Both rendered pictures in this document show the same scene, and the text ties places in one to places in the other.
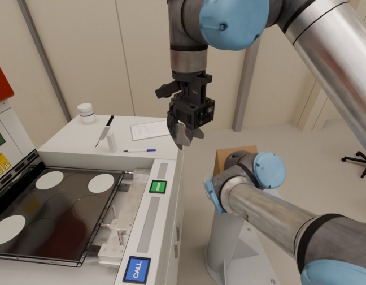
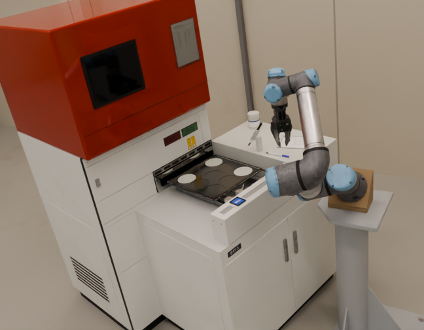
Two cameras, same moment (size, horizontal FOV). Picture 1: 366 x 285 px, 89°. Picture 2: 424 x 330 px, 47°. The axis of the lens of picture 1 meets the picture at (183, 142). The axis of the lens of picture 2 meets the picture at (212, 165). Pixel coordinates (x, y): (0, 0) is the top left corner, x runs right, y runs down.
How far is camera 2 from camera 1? 1.80 m
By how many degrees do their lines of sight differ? 38
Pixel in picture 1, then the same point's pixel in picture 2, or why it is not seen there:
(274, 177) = (339, 181)
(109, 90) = not seen: hidden behind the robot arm
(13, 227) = (190, 178)
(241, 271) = not seen: outside the picture
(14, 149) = (200, 135)
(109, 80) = not seen: hidden behind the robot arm
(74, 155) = (233, 148)
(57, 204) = (213, 175)
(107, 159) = (252, 156)
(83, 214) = (225, 183)
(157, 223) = (259, 190)
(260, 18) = (277, 95)
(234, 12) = (266, 93)
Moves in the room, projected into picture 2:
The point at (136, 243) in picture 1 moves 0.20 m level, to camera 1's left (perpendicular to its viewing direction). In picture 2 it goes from (243, 194) to (210, 184)
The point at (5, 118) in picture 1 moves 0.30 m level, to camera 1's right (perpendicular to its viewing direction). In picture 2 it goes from (201, 114) to (244, 122)
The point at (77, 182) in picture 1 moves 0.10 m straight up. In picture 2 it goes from (229, 167) to (226, 151)
